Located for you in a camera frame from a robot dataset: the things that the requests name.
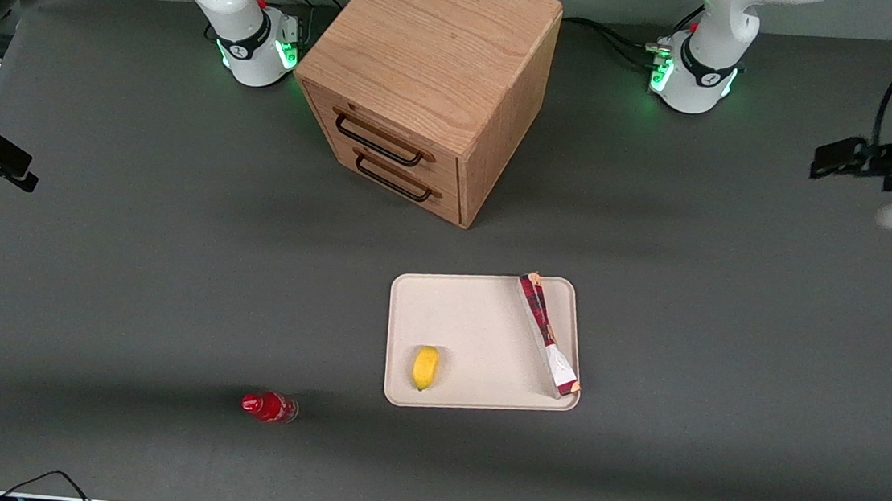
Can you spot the red cookie box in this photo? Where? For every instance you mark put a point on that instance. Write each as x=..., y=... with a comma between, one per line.
x=545, y=332

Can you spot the yellow lemon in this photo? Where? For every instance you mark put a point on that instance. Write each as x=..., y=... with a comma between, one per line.
x=425, y=368

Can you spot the wooden drawer cabinet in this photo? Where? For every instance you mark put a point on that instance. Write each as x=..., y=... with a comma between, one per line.
x=431, y=47

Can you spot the red plastic bottle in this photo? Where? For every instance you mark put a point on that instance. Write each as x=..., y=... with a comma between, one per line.
x=268, y=407

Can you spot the beige rectangular tray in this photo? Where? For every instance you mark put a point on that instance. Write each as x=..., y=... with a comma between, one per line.
x=471, y=333

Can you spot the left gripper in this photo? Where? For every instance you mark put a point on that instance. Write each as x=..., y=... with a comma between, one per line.
x=887, y=154

